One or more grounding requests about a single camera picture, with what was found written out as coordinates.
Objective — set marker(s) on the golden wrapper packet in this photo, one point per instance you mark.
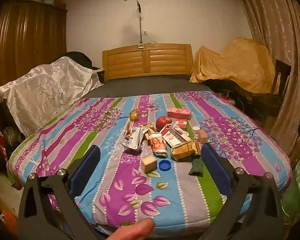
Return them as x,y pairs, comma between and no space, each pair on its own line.
186,150

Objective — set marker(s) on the beige patterned curtain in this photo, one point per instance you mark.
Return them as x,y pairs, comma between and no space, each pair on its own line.
277,42

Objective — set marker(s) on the yellow cover cloth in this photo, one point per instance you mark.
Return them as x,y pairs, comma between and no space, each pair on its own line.
235,62

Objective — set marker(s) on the grey bed sheet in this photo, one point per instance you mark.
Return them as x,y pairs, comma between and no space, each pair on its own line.
150,87

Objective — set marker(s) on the black plastic bag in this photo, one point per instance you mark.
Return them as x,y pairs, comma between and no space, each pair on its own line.
13,135

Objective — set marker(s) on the green scouring pad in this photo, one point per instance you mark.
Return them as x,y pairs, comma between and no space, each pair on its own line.
197,167

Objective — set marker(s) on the red apple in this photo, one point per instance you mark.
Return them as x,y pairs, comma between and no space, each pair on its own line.
163,123

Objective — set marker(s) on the blue bottle cap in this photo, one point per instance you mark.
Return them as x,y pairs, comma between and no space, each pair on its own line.
165,165

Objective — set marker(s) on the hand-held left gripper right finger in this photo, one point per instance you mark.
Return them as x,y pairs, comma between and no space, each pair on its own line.
215,170

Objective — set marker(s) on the tan sponge block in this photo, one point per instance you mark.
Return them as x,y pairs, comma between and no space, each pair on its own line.
203,136

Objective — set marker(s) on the white knit cloth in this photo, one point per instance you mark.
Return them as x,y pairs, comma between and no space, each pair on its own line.
181,132

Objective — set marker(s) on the long red box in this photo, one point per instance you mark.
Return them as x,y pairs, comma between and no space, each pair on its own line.
178,113

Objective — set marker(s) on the metal pole stand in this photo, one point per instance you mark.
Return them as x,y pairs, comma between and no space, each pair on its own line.
140,20

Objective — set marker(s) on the black cloth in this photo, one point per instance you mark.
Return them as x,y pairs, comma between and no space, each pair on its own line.
80,57

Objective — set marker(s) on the printed paper cup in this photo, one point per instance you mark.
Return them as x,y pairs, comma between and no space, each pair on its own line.
158,145

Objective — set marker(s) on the floral striped bedspread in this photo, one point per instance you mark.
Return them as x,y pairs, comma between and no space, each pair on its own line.
115,180

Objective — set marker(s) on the dark wooden chair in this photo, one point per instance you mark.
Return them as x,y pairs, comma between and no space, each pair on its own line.
277,85

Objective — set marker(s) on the beige cube block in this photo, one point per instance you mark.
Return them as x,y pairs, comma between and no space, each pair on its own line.
149,163

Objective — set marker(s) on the small red box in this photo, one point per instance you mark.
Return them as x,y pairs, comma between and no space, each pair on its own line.
181,123

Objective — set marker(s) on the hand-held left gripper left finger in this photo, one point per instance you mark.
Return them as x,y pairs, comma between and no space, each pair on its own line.
87,170

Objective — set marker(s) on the brown wooden wardrobe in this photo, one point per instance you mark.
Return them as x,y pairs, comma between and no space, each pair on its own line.
27,40

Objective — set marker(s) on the green bag trash bin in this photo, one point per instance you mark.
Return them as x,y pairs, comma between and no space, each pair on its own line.
298,192

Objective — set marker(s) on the white jar cap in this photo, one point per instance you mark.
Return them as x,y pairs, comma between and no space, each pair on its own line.
196,129

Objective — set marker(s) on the red plastic bag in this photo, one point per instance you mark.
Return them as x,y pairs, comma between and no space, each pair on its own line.
0,143

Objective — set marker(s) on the wooden bed headboard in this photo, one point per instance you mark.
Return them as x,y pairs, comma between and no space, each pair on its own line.
147,60

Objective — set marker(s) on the white satin cover cloth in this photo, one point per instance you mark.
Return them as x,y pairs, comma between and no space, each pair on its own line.
47,87

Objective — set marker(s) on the crumpled white wrapper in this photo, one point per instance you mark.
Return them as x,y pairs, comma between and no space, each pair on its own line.
133,140

